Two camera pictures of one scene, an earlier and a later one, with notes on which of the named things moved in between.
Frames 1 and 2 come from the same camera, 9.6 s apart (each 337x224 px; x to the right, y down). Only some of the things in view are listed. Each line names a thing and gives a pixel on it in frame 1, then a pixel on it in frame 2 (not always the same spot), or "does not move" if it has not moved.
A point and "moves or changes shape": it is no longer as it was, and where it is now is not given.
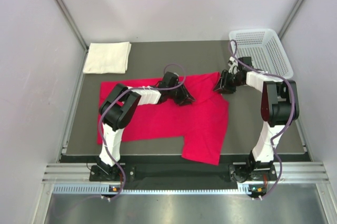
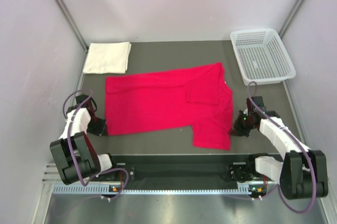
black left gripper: [185, 98] -> [100, 130]
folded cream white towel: [105, 58] does not move
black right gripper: [223, 85] -> [236, 129]
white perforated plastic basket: [263, 48] does not move
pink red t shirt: [202, 122] moves or changes shape
